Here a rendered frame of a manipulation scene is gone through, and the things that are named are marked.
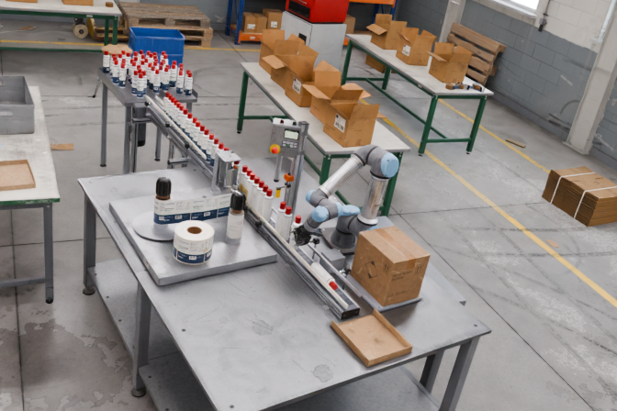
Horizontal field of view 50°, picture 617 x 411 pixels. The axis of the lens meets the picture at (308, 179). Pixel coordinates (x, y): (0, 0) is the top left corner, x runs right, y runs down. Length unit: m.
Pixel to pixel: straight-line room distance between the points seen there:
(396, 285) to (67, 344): 2.04
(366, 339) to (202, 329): 0.77
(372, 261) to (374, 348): 0.47
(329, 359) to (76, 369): 1.67
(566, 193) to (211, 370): 4.99
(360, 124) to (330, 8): 3.92
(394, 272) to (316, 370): 0.66
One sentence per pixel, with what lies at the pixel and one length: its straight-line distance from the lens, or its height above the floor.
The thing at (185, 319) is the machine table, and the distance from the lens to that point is 3.17.
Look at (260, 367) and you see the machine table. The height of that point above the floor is 0.83.
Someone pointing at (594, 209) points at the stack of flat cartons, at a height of 0.19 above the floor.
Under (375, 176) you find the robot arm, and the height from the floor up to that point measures 1.37.
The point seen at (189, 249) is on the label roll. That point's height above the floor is 0.97.
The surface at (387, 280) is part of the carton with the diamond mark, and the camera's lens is 3.35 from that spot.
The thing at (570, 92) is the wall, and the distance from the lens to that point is 9.37.
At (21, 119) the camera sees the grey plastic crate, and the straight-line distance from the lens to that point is 4.94.
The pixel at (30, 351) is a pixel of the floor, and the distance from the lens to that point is 4.30.
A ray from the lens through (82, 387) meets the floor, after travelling 4.05.
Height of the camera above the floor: 2.82
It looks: 26 degrees down
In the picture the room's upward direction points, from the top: 10 degrees clockwise
